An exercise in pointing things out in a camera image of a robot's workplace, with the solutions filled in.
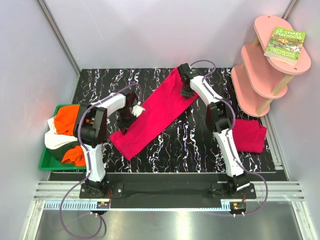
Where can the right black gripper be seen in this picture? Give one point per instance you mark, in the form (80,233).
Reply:
(186,94)

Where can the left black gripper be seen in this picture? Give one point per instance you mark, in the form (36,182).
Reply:
(124,126)

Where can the magenta t-shirt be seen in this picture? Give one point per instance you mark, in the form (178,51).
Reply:
(162,107)

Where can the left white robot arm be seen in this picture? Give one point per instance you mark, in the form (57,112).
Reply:
(90,130)

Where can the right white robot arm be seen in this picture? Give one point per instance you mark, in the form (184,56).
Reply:
(220,120)

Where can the orange t-shirt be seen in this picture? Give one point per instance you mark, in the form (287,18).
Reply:
(64,121)

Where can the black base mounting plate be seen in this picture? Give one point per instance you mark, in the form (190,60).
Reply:
(219,180)

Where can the pink three-tier shelf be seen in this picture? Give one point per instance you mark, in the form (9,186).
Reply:
(259,80)

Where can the white t-shirt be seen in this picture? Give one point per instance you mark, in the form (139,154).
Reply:
(53,140)

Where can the folded dark pink t-shirt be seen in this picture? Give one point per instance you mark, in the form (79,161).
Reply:
(249,136)

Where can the green plastic basket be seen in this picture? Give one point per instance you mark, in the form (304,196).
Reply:
(49,163)

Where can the green storey treehouse book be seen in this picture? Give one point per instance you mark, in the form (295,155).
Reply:
(285,45)

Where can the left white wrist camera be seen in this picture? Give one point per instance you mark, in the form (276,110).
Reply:
(137,109)

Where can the aluminium rail frame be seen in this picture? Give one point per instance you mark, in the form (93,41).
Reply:
(277,190)

